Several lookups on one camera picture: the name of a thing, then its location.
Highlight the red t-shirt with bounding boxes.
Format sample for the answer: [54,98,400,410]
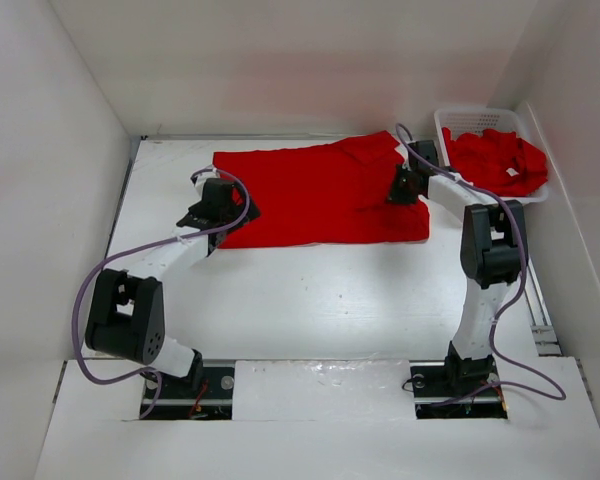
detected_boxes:
[213,131,430,249]

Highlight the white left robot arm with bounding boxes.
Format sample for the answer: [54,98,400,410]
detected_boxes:
[84,168,260,397]

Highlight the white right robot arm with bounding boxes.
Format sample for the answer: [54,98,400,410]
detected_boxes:
[387,141,527,394]

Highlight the red t-shirts in basket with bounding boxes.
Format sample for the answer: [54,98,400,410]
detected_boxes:
[442,127,548,197]

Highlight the white plastic basket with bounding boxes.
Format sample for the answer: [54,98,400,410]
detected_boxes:
[434,105,549,204]

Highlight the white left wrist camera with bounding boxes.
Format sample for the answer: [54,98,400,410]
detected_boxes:
[190,166,220,193]

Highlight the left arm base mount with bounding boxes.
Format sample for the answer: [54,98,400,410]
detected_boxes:
[144,360,236,421]

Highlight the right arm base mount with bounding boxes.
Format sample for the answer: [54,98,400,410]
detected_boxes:
[402,356,508,420]

